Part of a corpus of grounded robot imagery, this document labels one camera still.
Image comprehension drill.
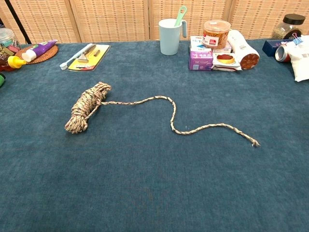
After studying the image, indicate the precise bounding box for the beige speckled braided rope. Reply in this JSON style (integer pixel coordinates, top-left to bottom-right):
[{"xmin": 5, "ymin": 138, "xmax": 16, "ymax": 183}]
[{"xmin": 64, "ymin": 81, "xmax": 261, "ymax": 147}]

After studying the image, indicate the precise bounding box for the dark blue table cloth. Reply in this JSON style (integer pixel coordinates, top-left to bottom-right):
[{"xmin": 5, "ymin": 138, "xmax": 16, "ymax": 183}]
[{"xmin": 0, "ymin": 38, "xmax": 309, "ymax": 232}]

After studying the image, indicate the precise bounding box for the small purple box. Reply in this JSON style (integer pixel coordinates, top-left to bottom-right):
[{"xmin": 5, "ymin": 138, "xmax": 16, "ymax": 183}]
[{"xmin": 189, "ymin": 48, "xmax": 213, "ymax": 71}]

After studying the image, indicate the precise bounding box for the light blue plastic cup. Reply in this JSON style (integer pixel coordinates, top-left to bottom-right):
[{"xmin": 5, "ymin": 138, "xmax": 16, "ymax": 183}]
[{"xmin": 158, "ymin": 18, "xmax": 188, "ymax": 56}]

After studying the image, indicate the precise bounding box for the razor on yellow card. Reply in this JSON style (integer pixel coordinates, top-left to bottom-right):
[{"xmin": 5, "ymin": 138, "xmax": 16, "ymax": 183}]
[{"xmin": 68, "ymin": 44, "xmax": 111, "ymax": 72}]

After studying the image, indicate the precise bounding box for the white snack packet red bowl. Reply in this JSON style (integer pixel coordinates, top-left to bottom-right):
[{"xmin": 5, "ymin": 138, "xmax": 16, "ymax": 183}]
[{"xmin": 211, "ymin": 52, "xmax": 242, "ymax": 73}]

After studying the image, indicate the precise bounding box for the light blue toothbrush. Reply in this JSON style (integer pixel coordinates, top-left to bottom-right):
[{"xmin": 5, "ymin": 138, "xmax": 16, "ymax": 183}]
[{"xmin": 59, "ymin": 43, "xmax": 94, "ymax": 71}]

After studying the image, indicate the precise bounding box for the clear round tub red label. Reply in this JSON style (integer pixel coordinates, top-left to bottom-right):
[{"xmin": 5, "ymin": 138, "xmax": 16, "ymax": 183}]
[{"xmin": 202, "ymin": 20, "xmax": 232, "ymax": 50}]

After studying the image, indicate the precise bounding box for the teal toothbrush in cup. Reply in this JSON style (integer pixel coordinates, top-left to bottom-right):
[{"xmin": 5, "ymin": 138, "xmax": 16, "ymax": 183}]
[{"xmin": 174, "ymin": 5, "xmax": 187, "ymax": 27}]

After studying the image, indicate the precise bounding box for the bamboo folding screen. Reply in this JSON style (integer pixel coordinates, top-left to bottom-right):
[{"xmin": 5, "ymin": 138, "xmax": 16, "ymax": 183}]
[{"xmin": 0, "ymin": 0, "xmax": 309, "ymax": 45}]

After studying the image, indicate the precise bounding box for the white bottle with yellow cap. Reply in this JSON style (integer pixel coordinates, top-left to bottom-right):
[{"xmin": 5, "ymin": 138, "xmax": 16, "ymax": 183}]
[{"xmin": 227, "ymin": 29, "xmax": 260, "ymax": 71}]

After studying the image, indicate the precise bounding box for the round brown woven coaster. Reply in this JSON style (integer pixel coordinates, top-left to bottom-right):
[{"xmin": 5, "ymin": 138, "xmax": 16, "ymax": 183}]
[{"xmin": 14, "ymin": 44, "xmax": 59, "ymax": 65}]

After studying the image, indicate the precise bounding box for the dark blue flat box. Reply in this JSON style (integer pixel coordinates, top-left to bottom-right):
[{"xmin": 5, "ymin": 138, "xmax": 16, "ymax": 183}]
[{"xmin": 262, "ymin": 39, "xmax": 294, "ymax": 58}]

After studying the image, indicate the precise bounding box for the purple white toothpaste tube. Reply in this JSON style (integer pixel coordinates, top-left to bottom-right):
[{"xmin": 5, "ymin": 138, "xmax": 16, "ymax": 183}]
[{"xmin": 21, "ymin": 40, "xmax": 58, "ymax": 63}]

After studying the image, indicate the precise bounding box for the red soda can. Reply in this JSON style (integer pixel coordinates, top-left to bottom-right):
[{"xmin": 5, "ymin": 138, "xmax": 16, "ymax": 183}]
[{"xmin": 275, "ymin": 44, "xmax": 292, "ymax": 63}]

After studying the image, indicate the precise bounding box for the syrup bottle with yellow cap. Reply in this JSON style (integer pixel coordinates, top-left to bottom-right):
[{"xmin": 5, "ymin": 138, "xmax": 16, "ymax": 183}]
[{"xmin": 0, "ymin": 53, "xmax": 27, "ymax": 72}]

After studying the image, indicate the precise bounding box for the glass jar with black lid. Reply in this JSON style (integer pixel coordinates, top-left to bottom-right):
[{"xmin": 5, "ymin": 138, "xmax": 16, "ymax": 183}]
[{"xmin": 271, "ymin": 14, "xmax": 306, "ymax": 41}]

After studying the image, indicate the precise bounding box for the white plastic bag with barcode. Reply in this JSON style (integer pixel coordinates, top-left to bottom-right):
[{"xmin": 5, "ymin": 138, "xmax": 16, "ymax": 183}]
[{"xmin": 288, "ymin": 35, "xmax": 309, "ymax": 83}]

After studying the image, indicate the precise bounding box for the blue binder clip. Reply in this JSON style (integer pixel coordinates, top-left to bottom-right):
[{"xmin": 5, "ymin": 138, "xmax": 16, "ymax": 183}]
[{"xmin": 291, "ymin": 32, "xmax": 305, "ymax": 45}]

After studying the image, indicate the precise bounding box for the clear jar of colourful clips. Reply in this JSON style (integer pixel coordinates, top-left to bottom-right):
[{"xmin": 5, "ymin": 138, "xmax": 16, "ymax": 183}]
[{"xmin": 0, "ymin": 28, "xmax": 21, "ymax": 53}]

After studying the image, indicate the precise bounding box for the black tripod pole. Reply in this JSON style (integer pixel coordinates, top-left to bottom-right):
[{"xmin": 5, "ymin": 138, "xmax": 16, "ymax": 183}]
[{"xmin": 4, "ymin": 0, "xmax": 32, "ymax": 45}]

